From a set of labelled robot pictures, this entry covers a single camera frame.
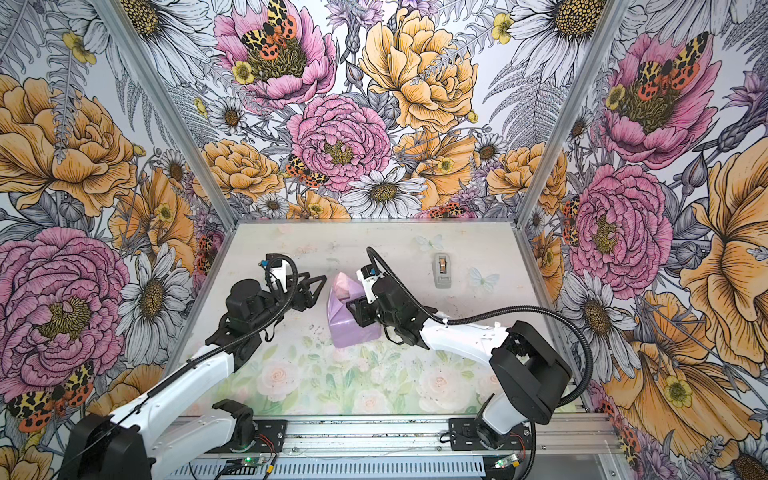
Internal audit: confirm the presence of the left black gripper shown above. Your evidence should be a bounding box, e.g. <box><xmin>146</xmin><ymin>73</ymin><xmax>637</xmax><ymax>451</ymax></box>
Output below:
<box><xmin>251</xmin><ymin>272</ymin><xmax>326</xmax><ymax>331</ymax></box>

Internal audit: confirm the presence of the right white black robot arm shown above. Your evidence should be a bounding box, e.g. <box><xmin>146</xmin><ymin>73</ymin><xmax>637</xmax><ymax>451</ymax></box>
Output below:
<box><xmin>346</xmin><ymin>265</ymin><xmax>583</xmax><ymax>449</ymax></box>

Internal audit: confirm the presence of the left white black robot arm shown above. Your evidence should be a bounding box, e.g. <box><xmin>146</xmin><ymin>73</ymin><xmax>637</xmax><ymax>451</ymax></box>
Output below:
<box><xmin>53</xmin><ymin>254</ymin><xmax>327</xmax><ymax>479</ymax></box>

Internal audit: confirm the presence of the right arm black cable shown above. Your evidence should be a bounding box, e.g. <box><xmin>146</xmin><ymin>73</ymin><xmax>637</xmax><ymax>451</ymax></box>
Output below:
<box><xmin>364</xmin><ymin>246</ymin><xmax>596</xmax><ymax>480</ymax></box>

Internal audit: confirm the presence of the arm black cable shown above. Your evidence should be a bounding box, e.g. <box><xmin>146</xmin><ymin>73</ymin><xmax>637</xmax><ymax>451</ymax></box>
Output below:
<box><xmin>48</xmin><ymin>252</ymin><xmax>302</xmax><ymax>480</ymax></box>
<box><xmin>364</xmin><ymin>246</ymin><xmax>596</xmax><ymax>480</ymax></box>

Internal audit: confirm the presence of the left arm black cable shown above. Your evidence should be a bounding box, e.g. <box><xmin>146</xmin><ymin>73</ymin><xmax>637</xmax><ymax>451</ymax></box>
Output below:
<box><xmin>48</xmin><ymin>252</ymin><xmax>302</xmax><ymax>480</ymax></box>

